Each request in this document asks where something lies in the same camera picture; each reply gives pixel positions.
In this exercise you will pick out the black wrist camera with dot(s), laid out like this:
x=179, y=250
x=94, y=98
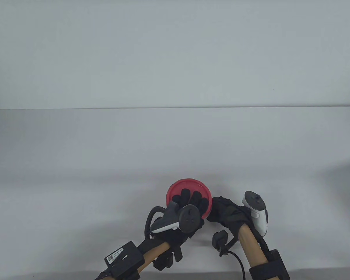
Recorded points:
x=220, y=239
x=163, y=262

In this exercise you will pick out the person's left hand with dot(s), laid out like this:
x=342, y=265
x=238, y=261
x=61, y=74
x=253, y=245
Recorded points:
x=192, y=201

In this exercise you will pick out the large red container lid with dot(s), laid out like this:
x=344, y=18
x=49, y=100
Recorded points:
x=189, y=185

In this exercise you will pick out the person's right forearm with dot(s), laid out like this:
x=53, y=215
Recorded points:
x=250, y=245

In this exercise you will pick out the black and white controller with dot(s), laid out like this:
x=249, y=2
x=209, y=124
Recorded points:
x=255, y=201
x=189, y=218

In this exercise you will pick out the person's right hand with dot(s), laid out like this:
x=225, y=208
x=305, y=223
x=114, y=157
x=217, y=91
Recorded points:
x=230, y=215

